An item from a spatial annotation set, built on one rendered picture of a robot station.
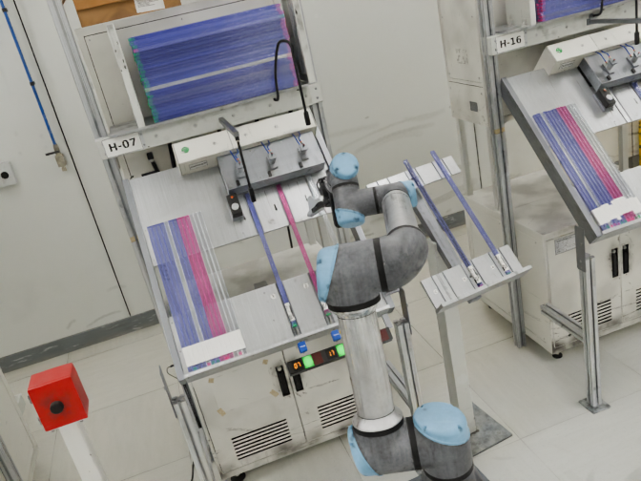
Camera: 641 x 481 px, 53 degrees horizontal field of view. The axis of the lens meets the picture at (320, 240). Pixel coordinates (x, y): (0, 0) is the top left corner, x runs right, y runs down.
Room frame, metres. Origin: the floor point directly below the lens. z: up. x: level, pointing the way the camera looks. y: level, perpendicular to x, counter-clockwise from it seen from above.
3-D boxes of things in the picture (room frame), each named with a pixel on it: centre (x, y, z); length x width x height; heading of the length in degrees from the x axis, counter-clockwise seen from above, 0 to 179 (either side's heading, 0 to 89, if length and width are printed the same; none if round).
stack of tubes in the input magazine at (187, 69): (2.21, 0.21, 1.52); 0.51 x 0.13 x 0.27; 102
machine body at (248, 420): (2.32, 0.29, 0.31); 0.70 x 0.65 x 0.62; 102
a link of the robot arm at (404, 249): (1.40, -0.20, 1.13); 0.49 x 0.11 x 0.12; 173
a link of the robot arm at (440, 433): (1.14, -0.16, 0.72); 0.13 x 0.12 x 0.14; 83
